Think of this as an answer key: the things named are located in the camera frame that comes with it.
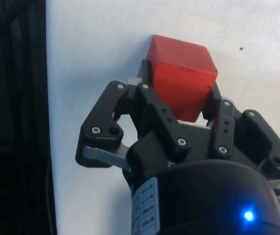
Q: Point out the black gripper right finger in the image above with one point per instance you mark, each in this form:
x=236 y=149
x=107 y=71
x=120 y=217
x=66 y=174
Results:
x=224 y=137

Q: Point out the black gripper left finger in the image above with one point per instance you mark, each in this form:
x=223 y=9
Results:
x=98 y=117

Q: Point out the red cube block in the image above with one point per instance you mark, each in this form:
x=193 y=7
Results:
x=181 y=90

